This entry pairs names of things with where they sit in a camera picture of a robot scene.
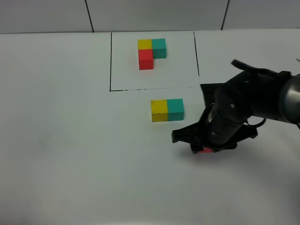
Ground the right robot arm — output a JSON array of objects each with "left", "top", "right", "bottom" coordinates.
[{"left": 172, "top": 60, "right": 300, "bottom": 154}]

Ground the yellow template block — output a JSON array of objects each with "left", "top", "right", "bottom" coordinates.
[{"left": 138, "top": 39, "right": 152, "bottom": 50}]

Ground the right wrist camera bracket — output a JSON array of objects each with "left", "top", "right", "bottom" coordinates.
[{"left": 200, "top": 83, "right": 228, "bottom": 112}]

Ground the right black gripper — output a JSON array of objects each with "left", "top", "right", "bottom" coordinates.
[{"left": 172, "top": 105, "right": 258, "bottom": 154}]

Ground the green template block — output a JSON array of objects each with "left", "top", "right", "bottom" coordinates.
[{"left": 152, "top": 38, "right": 167, "bottom": 59}]

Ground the red template block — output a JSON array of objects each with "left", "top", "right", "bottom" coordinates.
[{"left": 138, "top": 49, "right": 154, "bottom": 70}]

